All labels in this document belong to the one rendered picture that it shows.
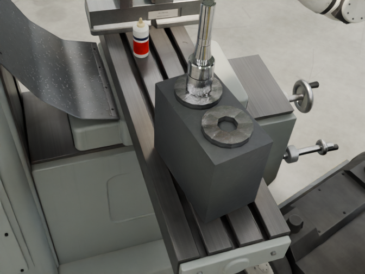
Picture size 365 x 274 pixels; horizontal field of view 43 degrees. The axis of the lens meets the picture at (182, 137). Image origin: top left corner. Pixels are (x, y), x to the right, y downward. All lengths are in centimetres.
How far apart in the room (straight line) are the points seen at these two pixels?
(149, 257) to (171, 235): 84
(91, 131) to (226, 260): 52
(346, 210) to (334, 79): 147
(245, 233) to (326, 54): 220
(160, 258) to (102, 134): 65
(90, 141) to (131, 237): 55
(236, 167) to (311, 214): 67
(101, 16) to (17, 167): 45
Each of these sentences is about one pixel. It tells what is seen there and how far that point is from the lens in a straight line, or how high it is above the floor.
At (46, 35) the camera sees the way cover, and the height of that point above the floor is 96.
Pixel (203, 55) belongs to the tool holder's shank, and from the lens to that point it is 79.
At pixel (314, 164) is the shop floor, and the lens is 235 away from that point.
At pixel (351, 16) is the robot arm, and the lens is 119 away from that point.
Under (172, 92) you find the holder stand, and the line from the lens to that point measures 86.
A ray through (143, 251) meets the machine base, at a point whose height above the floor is 20.
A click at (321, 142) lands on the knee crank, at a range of 165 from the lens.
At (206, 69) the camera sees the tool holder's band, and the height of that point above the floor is 123.
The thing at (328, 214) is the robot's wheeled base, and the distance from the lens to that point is 145.
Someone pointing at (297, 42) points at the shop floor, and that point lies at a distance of 304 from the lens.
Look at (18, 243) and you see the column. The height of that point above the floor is 51.
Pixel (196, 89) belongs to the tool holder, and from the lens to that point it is 83.
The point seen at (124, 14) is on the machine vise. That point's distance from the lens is 130.
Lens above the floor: 174
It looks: 49 degrees down
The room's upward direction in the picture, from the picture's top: 5 degrees clockwise
